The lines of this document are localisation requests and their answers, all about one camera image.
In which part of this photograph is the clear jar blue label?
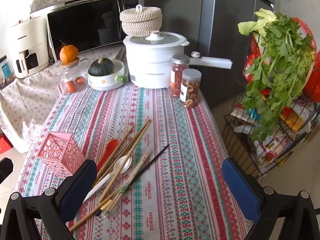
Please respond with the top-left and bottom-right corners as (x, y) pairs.
(0, 55), (14, 80)

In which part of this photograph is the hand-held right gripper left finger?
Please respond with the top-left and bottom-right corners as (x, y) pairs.
(0, 159), (98, 240)

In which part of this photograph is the green patterned chopstick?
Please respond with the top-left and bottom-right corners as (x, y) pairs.
(104, 152), (152, 217)
(100, 151), (150, 213)

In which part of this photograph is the black microwave oven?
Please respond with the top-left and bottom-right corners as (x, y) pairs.
(47, 0), (145, 62)

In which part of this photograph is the white glass pot lid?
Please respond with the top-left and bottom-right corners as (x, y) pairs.
(124, 30), (190, 49)

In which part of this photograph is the white casserole dish green handle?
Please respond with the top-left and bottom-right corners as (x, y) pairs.
(87, 59), (129, 92)

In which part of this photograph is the striped patterned tablecloth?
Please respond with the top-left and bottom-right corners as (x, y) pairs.
(15, 82), (253, 240)

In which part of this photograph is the red plastic bag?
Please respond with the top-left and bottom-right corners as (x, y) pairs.
(244, 17), (320, 103)

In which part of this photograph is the dark green kabocha squash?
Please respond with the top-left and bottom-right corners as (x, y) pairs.
(89, 57), (115, 77)

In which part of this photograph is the large orange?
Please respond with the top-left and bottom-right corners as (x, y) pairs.
(59, 40), (79, 63)

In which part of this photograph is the white plastic spoon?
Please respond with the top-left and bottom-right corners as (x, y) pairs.
(83, 155), (133, 202)

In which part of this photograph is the glass jar with wooden lid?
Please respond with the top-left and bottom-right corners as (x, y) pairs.
(61, 57), (87, 94)

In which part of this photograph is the white floral cloth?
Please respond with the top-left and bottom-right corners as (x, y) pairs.
(0, 46), (128, 153)

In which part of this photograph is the white plastic bag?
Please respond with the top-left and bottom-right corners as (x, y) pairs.
(254, 130), (293, 163)

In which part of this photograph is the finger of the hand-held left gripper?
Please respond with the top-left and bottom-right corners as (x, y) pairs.
(0, 157), (13, 184)

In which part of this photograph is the cream air fryer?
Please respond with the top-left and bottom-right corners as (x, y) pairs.
(9, 15), (50, 79)

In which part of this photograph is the red plastic spoon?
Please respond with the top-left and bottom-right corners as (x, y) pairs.
(96, 139), (120, 172)

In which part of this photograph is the yellow snack packet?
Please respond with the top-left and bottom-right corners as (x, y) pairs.
(279, 107), (307, 133)

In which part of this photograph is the bunch of leafy celery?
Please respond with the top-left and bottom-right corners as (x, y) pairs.
(241, 12), (316, 143)

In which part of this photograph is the white electric cooking pot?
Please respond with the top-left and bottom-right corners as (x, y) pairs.
(123, 36), (233, 89)

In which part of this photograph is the woven lidded basket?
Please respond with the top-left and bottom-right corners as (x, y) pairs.
(119, 4), (162, 36)

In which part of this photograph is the jar of dried fruit slices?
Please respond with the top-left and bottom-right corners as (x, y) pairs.
(179, 69), (202, 109)

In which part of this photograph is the black chopstick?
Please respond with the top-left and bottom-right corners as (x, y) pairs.
(94, 144), (170, 216)

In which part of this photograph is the pink perforated utensil holder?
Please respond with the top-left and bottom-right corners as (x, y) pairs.
(36, 131), (87, 179)

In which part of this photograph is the red box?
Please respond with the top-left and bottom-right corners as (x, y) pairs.
(0, 132), (13, 154)

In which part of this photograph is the jar of red dried fruit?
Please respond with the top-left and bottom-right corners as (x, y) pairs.
(170, 54), (190, 98)

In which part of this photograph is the grey refrigerator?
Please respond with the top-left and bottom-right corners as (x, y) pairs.
(150, 0), (275, 110)

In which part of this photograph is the black wire rack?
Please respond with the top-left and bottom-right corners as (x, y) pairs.
(221, 97), (320, 178)

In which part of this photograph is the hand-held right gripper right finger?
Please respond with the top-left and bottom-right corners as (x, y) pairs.
(221, 157), (320, 240)

